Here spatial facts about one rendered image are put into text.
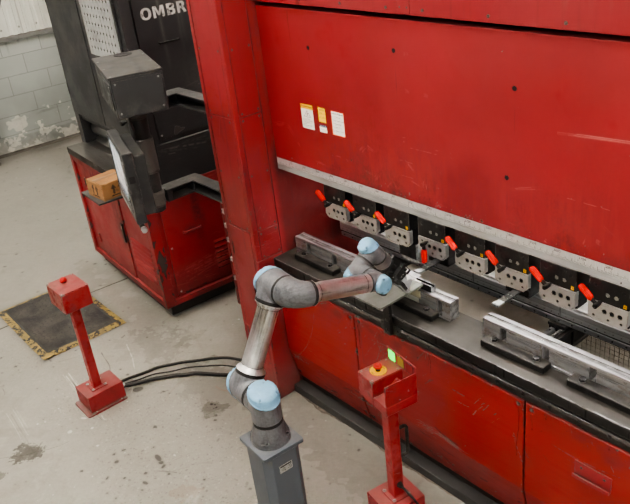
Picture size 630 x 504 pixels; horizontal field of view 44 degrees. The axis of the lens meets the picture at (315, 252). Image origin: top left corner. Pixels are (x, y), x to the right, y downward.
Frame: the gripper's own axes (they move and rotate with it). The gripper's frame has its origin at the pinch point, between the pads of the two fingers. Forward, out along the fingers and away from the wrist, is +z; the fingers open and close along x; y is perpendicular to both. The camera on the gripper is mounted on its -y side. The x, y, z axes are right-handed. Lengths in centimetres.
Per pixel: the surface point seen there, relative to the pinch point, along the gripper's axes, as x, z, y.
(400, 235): 11.5, -11.0, 19.1
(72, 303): 159, -40, -94
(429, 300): -1.7, 13.3, 4.3
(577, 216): -75, -31, 41
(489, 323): -34.1, 14.9, 6.6
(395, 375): -12.6, 10.2, -31.8
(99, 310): 273, 37, -98
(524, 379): -61, 17, -7
